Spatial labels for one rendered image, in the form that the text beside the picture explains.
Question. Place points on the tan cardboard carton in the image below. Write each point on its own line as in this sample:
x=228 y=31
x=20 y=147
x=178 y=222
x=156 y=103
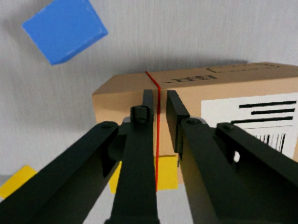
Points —
x=261 y=98

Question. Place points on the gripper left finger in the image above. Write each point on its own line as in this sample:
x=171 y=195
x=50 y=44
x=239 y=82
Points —
x=67 y=188

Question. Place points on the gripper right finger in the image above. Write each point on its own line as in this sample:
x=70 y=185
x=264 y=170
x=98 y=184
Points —
x=216 y=193

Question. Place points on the blue box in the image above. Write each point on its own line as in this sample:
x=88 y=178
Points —
x=65 y=28

